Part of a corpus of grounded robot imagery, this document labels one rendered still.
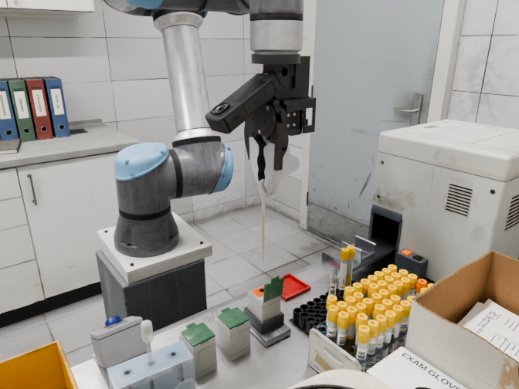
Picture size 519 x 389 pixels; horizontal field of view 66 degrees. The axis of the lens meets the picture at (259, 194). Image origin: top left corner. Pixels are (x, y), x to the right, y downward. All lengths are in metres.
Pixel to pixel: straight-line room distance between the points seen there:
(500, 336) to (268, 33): 0.57
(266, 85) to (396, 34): 1.91
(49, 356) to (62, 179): 1.62
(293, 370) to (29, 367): 0.38
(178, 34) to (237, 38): 2.29
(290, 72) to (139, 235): 0.51
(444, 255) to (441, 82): 1.49
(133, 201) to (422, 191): 0.61
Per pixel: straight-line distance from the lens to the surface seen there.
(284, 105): 0.59
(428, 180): 0.89
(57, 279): 2.40
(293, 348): 0.73
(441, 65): 2.30
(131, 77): 2.89
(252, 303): 0.73
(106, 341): 0.67
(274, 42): 0.58
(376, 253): 0.95
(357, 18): 2.62
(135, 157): 0.88
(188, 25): 1.00
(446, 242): 0.91
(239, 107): 0.55
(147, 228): 0.93
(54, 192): 2.22
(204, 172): 0.92
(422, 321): 0.62
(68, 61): 2.78
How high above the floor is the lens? 1.36
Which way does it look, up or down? 20 degrees down
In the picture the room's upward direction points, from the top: straight up
